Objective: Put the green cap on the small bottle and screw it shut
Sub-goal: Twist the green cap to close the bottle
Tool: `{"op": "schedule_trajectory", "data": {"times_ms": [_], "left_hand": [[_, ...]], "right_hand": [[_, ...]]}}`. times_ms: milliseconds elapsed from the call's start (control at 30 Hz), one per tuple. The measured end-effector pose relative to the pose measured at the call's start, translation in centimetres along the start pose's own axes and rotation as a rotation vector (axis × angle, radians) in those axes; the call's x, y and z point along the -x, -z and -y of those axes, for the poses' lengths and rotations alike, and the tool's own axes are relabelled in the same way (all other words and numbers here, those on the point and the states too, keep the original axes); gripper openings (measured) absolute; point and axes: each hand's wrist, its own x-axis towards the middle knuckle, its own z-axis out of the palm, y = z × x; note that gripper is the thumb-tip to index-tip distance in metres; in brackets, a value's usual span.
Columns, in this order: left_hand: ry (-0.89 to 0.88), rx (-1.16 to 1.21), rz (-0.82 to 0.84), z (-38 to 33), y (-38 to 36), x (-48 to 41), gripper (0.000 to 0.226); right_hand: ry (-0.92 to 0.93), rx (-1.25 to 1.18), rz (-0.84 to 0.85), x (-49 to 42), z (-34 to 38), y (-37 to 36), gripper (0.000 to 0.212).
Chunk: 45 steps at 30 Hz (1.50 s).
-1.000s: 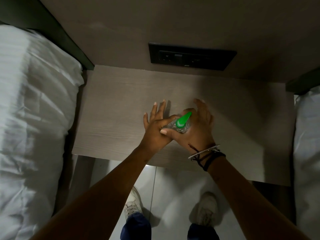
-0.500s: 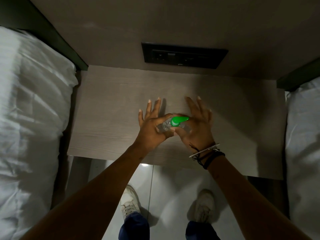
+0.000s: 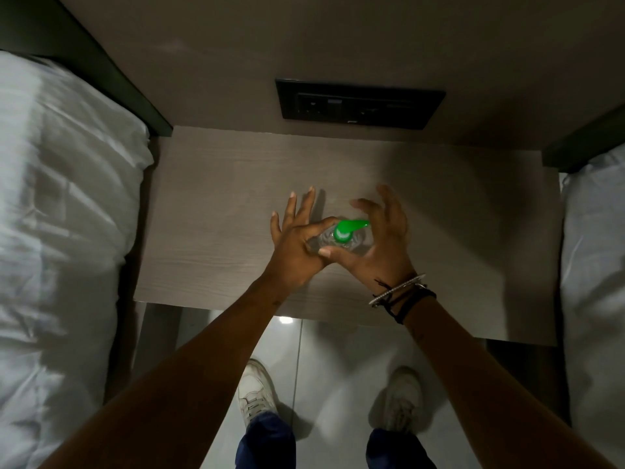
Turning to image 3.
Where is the black wall socket panel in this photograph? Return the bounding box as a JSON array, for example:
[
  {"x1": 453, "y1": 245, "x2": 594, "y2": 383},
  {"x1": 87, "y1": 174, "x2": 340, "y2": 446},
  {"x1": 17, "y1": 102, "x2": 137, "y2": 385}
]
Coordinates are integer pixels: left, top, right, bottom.
[{"x1": 275, "y1": 79, "x2": 446, "y2": 131}]

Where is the clear bottle with green pump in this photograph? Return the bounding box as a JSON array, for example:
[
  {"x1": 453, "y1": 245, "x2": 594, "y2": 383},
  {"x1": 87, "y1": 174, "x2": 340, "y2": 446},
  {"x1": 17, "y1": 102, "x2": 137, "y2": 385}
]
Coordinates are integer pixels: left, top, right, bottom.
[{"x1": 308, "y1": 219, "x2": 375, "y2": 257}]

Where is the silver bracelet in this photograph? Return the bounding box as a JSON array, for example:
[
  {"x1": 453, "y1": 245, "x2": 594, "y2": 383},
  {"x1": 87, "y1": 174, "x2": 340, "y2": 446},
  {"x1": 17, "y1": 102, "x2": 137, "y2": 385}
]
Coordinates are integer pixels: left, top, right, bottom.
[{"x1": 368, "y1": 273, "x2": 427, "y2": 307}]

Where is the person's left white shoe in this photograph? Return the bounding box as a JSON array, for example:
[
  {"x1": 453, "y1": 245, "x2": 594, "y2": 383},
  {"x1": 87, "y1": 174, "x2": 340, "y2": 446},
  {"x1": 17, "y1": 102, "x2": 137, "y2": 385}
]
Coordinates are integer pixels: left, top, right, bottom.
[{"x1": 237, "y1": 359, "x2": 280, "y2": 429}]

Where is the person's blue jeans leg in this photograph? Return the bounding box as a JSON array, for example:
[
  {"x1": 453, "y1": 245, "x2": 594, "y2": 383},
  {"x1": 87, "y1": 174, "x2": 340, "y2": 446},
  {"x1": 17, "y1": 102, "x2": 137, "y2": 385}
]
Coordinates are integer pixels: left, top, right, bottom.
[
  {"x1": 366, "y1": 428, "x2": 438, "y2": 469},
  {"x1": 235, "y1": 411, "x2": 297, "y2": 469}
]

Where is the person's right blue jeans leg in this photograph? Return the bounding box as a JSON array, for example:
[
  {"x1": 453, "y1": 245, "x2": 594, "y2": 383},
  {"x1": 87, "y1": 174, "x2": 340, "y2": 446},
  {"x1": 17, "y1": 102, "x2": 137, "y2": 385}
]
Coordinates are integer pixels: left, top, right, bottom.
[{"x1": 366, "y1": 428, "x2": 438, "y2": 469}]

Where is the person's left forearm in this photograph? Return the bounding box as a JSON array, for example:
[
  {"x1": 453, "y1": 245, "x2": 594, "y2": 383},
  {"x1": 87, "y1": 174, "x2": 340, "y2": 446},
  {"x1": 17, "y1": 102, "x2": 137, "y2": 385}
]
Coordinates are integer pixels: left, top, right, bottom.
[{"x1": 39, "y1": 276, "x2": 299, "y2": 469}]

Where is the person's white shoe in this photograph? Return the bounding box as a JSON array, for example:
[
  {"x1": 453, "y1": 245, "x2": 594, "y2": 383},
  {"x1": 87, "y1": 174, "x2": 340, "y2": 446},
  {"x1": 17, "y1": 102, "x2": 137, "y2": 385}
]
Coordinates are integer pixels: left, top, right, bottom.
[
  {"x1": 380, "y1": 366, "x2": 424, "y2": 433},
  {"x1": 237, "y1": 359, "x2": 280, "y2": 429}
]

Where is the person's right forearm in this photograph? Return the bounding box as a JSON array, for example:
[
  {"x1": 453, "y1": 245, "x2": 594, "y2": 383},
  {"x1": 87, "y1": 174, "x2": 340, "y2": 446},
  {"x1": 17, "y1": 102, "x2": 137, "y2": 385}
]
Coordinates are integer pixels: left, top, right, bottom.
[{"x1": 403, "y1": 294, "x2": 617, "y2": 469}]

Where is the black cord bracelet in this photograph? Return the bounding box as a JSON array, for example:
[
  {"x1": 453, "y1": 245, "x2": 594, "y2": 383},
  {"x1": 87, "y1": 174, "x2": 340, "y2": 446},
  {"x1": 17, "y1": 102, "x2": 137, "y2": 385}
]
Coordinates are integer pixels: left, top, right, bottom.
[{"x1": 373, "y1": 278, "x2": 437, "y2": 326}]

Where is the person's left hand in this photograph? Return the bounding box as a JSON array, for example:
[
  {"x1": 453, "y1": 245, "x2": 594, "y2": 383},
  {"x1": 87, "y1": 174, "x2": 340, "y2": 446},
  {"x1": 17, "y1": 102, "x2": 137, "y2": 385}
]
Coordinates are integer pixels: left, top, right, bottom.
[{"x1": 264, "y1": 187, "x2": 340, "y2": 291}]

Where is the person's right white shoe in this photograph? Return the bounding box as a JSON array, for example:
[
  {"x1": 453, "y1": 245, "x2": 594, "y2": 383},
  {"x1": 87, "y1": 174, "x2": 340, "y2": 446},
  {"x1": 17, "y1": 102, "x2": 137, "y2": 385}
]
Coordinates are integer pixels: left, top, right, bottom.
[{"x1": 380, "y1": 366, "x2": 424, "y2": 433}]

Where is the dark headboard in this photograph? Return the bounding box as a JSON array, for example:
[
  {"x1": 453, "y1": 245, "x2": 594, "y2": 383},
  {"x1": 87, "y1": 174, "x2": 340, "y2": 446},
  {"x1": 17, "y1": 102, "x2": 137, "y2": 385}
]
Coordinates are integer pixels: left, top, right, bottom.
[
  {"x1": 542, "y1": 103, "x2": 625, "y2": 174},
  {"x1": 0, "y1": 0, "x2": 174, "y2": 138}
]

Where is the person's left blue jeans leg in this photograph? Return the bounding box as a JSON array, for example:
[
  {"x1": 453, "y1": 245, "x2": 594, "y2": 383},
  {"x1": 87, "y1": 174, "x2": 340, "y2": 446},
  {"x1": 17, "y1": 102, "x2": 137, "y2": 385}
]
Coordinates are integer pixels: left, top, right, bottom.
[{"x1": 235, "y1": 411, "x2": 297, "y2": 469}]

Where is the person's right hand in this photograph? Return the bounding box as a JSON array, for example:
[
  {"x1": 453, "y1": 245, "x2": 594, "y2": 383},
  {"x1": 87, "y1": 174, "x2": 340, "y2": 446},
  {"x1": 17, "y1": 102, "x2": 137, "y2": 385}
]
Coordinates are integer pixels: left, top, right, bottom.
[{"x1": 318, "y1": 184, "x2": 421, "y2": 294}]

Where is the white bed bedding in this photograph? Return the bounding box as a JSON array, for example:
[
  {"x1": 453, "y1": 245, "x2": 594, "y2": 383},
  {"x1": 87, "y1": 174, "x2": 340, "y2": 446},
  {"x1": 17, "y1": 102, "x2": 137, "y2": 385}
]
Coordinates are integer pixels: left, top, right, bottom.
[
  {"x1": 0, "y1": 50, "x2": 155, "y2": 469},
  {"x1": 560, "y1": 143, "x2": 625, "y2": 469}
]

